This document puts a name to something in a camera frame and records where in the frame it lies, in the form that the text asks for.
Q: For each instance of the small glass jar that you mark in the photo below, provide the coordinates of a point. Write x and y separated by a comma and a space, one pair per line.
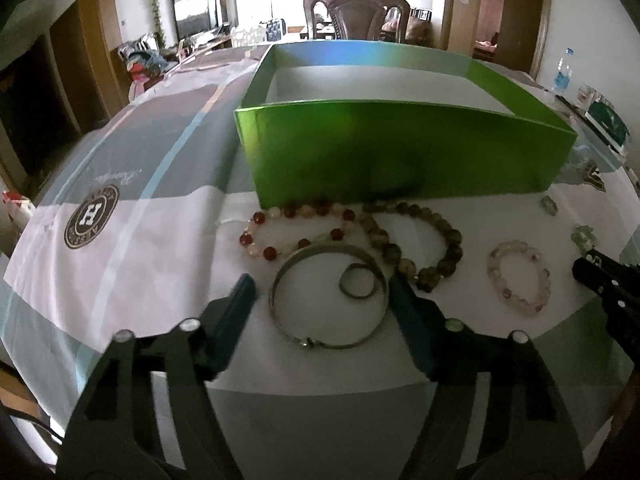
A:
586, 94

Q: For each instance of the red and white packet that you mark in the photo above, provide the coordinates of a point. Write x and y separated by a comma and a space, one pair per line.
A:
15, 210

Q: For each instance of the clear plastic water bottle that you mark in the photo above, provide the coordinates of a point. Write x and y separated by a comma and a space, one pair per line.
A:
563, 77

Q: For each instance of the shiny green cardboard box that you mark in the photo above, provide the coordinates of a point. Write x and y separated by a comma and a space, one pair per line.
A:
400, 160

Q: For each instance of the white plastic chairs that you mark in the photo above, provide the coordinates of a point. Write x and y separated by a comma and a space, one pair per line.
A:
247, 36

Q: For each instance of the silver metal bangle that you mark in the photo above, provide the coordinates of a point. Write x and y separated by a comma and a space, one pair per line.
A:
306, 343

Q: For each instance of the pale green jade pendant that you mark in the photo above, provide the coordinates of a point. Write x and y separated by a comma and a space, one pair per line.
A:
582, 237

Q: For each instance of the dark carved wooden chair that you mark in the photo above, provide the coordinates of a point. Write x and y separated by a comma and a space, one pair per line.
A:
357, 12

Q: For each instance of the wooden shelf cabinet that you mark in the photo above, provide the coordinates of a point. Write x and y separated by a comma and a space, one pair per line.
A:
90, 60

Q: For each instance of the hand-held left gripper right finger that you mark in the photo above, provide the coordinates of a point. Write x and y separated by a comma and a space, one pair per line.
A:
401, 301

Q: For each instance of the green and white packet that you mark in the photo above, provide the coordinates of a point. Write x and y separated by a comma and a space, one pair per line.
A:
607, 120

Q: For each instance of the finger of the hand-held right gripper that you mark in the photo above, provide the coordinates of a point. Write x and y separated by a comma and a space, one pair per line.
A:
595, 277
617, 271

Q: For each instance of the grey and white printed tablecloth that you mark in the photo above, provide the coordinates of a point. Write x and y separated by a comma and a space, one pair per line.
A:
150, 260

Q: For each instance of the green leaf garland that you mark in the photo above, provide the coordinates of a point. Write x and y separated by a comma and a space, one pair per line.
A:
156, 5

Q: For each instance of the flat screen television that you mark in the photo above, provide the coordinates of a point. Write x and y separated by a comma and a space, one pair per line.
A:
192, 15

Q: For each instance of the pile of colourful clothes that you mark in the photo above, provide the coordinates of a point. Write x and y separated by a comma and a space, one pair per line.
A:
142, 60

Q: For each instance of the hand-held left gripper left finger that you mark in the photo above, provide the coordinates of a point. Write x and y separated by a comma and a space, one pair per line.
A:
240, 301

